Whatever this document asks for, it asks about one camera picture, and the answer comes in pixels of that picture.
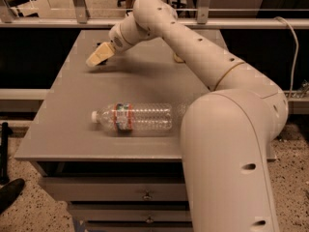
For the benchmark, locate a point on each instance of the black shoe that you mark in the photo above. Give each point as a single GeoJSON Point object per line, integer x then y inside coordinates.
{"type": "Point", "coordinates": [9, 193]}

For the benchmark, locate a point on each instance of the grey metal railing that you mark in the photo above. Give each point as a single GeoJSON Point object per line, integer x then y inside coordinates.
{"type": "Point", "coordinates": [225, 14]}

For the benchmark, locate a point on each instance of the middle grey drawer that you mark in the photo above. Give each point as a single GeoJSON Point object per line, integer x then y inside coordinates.
{"type": "Point", "coordinates": [162, 212]}

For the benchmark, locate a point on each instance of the bottom grey drawer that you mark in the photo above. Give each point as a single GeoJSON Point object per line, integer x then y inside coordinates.
{"type": "Point", "coordinates": [139, 227]}

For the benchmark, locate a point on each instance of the top grey drawer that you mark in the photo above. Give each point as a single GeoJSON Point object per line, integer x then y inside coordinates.
{"type": "Point", "coordinates": [114, 188]}

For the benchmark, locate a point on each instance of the black stand post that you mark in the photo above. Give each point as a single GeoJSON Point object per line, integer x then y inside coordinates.
{"type": "Point", "coordinates": [5, 132]}

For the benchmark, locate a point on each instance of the grey drawer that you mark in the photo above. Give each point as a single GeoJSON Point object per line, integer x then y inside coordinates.
{"type": "Point", "coordinates": [162, 212]}
{"type": "Point", "coordinates": [139, 227]}
{"type": "Point", "coordinates": [114, 188]}

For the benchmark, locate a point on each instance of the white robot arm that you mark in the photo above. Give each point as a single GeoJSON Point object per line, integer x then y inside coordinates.
{"type": "Point", "coordinates": [225, 134]}

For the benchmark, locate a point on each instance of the clear plastic water bottle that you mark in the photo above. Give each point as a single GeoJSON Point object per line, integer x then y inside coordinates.
{"type": "Point", "coordinates": [128, 117]}

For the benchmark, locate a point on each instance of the green yellow sponge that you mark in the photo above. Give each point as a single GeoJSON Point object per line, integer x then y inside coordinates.
{"type": "Point", "coordinates": [177, 59]}

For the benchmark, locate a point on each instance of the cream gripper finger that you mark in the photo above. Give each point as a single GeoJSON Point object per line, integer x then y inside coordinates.
{"type": "Point", "coordinates": [103, 52]}

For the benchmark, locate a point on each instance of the grey drawer cabinet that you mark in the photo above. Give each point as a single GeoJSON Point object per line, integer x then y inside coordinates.
{"type": "Point", "coordinates": [144, 144]}

